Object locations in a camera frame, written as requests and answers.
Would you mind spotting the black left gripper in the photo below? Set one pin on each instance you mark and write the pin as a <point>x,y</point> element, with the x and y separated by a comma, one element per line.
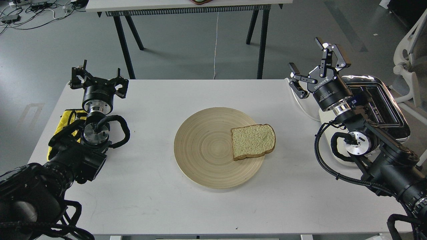
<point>98,92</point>

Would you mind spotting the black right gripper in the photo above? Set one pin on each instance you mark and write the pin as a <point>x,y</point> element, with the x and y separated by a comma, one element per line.
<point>328,88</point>

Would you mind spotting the slice of bread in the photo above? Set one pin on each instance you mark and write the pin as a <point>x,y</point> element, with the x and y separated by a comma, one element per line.
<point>252,141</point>

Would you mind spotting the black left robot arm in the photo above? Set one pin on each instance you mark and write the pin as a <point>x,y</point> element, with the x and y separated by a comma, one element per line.
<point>33,196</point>

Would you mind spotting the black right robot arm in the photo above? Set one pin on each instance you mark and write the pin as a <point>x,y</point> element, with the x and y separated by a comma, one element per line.
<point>374,127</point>

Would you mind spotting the white chrome toaster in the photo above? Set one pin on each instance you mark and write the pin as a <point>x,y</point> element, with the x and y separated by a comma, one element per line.
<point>375,103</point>

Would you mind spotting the yellow cloth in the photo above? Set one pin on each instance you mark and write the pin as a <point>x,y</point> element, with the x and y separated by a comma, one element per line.
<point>68,117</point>

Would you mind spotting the background table with black legs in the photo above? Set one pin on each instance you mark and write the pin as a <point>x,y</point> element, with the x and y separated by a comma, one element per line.
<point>129,8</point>

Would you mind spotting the white office chair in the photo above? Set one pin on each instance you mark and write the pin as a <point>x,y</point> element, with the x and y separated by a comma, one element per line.
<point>410,63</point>

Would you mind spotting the round wooden plate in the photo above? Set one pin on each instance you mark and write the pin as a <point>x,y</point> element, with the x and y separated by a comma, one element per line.
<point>203,148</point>

